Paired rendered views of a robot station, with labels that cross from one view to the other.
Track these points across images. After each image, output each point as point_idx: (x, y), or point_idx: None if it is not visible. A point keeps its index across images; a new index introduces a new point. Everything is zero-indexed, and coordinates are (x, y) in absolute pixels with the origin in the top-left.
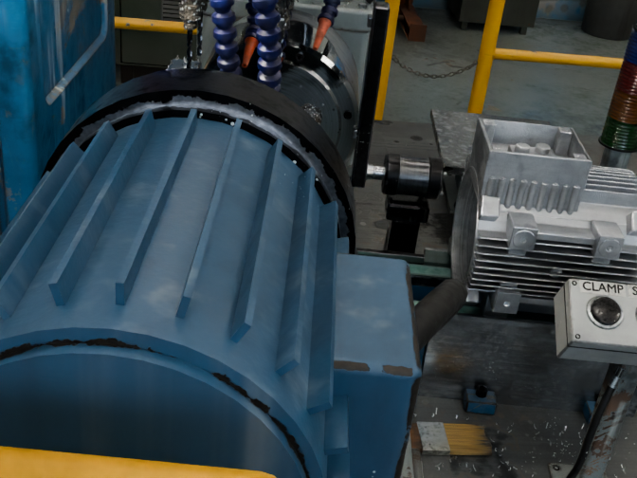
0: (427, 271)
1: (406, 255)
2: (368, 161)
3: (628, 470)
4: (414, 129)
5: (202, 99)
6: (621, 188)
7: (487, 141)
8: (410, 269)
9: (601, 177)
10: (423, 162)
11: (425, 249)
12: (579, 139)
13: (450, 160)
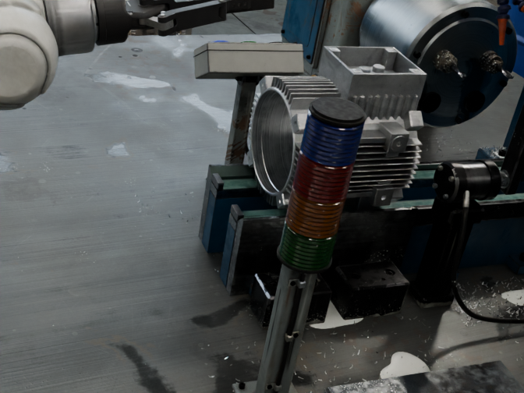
0: (401, 204)
1: (426, 205)
2: (503, 162)
3: (200, 202)
4: None
5: None
6: (292, 76)
7: (401, 53)
8: (414, 203)
9: (310, 80)
10: (462, 163)
11: (416, 207)
12: (341, 62)
13: (502, 374)
